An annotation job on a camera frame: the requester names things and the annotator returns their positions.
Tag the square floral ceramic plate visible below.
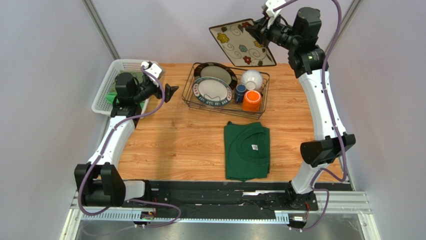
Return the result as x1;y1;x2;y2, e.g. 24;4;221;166
209;18;277;68

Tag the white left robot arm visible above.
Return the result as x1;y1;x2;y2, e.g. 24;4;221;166
74;60;178;210

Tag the aluminium frame post right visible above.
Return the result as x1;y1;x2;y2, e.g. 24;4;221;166
333;0;363;47

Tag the aluminium frame post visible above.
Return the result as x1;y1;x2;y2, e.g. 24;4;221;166
82;0;120;60
333;0;363;47

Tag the folded dark green t-shirt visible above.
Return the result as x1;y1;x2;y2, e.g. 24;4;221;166
223;121;271;182

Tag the bright green cloth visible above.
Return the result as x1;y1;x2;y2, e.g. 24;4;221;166
105;92;137;111

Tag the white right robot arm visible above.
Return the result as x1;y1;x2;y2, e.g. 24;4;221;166
246;1;356;209

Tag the white plastic basket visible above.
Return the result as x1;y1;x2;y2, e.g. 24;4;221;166
91;59;160;117

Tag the olive green cloth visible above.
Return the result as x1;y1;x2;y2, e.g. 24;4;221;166
131;71;145;87

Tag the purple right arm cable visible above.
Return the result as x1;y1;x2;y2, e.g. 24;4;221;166
272;0;349;233

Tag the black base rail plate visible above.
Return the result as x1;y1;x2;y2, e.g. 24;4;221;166
141;180;319;220

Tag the aluminium frame post left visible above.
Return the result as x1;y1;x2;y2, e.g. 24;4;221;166
82;0;120;60

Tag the white ribbed bowl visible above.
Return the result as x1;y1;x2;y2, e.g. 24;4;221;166
240;69;263;91

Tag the grey wire dish rack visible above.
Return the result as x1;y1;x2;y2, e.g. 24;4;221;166
181;62;270;120

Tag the aluminium front rail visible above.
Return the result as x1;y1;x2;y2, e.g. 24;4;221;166
60;187;380;240

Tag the round green rimmed plate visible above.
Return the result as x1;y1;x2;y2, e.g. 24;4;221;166
192;76;233;107

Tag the round black rimmed plate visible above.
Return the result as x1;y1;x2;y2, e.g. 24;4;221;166
193;62;238;90

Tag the dark blue ceramic mug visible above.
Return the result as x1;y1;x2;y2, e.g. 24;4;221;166
234;84;247;104

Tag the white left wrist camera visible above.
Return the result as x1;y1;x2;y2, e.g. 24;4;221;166
140;61;165;81

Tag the orange ceramic mug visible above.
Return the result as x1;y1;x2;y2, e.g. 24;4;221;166
242;90;262;112

